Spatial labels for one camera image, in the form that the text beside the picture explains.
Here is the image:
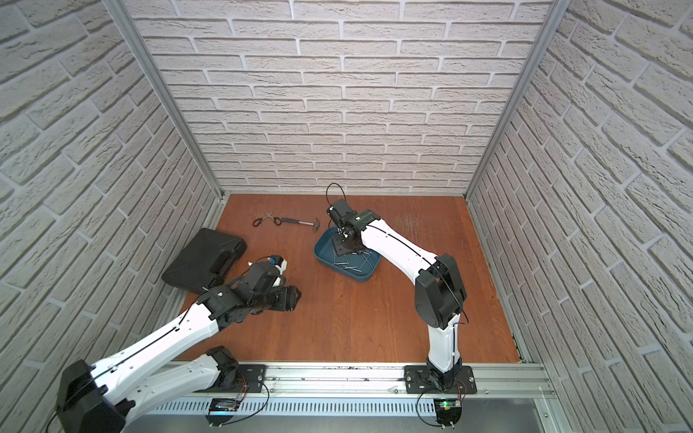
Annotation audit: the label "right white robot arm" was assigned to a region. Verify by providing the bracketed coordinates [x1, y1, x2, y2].
[327, 200, 467, 381]

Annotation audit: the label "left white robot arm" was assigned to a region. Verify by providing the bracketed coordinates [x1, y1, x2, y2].
[54, 255, 301, 432]

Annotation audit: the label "teal plastic storage box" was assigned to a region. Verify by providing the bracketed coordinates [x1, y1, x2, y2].
[313, 227, 382, 283]

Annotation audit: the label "black plastic tool case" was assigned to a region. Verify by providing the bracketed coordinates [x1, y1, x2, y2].
[162, 228, 247, 295]

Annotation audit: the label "left controller board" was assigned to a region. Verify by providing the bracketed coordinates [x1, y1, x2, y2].
[206, 399, 239, 427]

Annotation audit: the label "controller board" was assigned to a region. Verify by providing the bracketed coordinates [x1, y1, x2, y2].
[206, 399, 239, 427]
[433, 399, 462, 429]

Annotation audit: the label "right controller board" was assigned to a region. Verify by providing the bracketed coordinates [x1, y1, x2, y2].
[433, 399, 462, 429]

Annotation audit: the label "small black-handled hammer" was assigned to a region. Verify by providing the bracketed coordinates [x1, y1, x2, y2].
[280, 218, 321, 232]

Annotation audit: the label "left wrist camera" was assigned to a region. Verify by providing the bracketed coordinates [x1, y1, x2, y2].
[268, 255, 288, 276]

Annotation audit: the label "black-handled scissors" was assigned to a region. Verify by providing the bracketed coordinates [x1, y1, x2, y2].
[252, 212, 283, 227]

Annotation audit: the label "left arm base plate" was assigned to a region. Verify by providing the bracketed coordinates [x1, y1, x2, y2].
[206, 364, 267, 393]

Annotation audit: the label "aluminium front rail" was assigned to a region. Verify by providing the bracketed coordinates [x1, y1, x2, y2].
[146, 362, 557, 421]

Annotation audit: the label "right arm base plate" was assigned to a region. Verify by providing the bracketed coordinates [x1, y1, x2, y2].
[404, 364, 478, 394]

